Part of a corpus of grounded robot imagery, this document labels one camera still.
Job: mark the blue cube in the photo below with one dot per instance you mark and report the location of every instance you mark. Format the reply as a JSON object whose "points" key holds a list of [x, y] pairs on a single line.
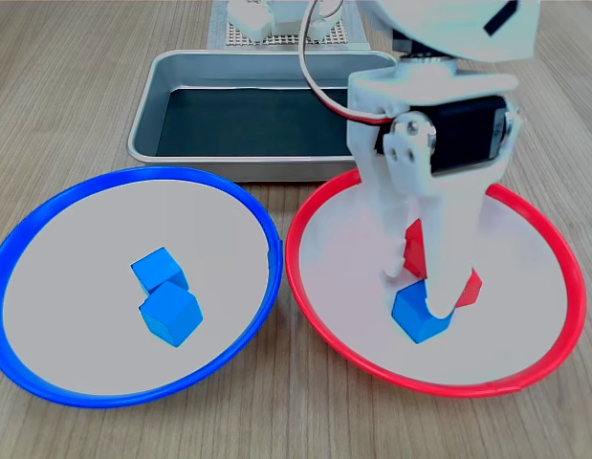
{"points": [[410, 315], [171, 313], [157, 268]]}

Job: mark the red cube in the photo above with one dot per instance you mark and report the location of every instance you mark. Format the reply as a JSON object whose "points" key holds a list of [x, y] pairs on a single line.
{"points": [[414, 230], [415, 258], [471, 289]]}

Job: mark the red-rimmed white plate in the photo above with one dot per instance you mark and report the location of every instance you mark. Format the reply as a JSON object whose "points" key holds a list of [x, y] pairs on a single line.
{"points": [[515, 311]]}

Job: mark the steel tray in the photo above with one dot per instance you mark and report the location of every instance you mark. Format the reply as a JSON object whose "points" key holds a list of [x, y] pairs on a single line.
{"points": [[152, 105]]}

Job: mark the blue-rimmed white plate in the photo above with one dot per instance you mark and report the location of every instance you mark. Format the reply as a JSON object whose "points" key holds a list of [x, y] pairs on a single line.
{"points": [[85, 287]]}

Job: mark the pale perforated base plate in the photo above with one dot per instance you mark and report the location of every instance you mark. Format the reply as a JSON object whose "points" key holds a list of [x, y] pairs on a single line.
{"points": [[358, 28]]}

